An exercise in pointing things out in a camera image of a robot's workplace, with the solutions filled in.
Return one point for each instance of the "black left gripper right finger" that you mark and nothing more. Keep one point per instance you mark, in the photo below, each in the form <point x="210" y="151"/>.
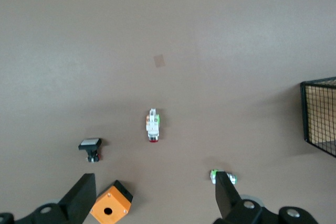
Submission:
<point x="227" y="200"/>

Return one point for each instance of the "wooden shelf insert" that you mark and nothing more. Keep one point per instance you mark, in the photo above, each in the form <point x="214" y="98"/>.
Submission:
<point x="323" y="113"/>

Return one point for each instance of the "orange button enclosure box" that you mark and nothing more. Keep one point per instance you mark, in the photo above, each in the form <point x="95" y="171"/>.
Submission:
<point x="113" y="200"/>

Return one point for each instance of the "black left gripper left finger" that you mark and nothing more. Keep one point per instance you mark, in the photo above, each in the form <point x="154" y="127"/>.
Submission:
<point x="80" y="200"/>

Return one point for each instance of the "brown tape patch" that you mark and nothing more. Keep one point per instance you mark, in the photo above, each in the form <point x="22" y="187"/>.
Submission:
<point x="159" y="61"/>

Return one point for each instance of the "white push button red cap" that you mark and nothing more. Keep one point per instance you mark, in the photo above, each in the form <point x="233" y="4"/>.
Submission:
<point x="152" y="127"/>

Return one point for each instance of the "white push button green cap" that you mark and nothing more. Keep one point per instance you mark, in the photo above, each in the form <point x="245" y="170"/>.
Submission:
<point x="212" y="174"/>

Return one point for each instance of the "black square push button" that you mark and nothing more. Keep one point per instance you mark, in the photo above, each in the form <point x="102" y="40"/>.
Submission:
<point x="90" y="144"/>

